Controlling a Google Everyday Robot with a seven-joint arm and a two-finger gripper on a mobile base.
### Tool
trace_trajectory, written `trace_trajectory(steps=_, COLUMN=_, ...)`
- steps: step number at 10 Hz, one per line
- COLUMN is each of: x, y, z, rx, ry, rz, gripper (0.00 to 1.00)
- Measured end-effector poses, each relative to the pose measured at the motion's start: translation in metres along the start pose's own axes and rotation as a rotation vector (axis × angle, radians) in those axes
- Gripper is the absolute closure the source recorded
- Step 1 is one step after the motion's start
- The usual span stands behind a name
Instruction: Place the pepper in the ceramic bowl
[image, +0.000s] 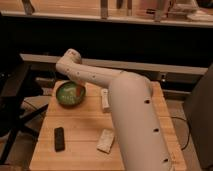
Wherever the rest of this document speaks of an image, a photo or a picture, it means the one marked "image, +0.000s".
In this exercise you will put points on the orange pepper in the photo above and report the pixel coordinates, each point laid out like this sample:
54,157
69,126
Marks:
79,90

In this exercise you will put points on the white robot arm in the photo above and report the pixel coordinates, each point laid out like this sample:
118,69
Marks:
138,130

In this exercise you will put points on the green ceramic bowl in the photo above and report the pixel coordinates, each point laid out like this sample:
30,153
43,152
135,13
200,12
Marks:
66,94

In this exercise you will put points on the white rectangular bar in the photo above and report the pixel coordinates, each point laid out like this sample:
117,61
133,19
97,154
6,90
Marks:
104,101

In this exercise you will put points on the black rectangular block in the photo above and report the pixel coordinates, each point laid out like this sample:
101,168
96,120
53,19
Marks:
59,140

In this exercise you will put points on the grey cabinet right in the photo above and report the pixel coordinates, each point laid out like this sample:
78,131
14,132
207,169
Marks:
198,108

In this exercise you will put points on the black chair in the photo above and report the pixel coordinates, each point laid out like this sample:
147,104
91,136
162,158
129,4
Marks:
16,83

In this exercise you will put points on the grey metal rail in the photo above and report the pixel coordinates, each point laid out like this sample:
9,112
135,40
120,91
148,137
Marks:
122,64

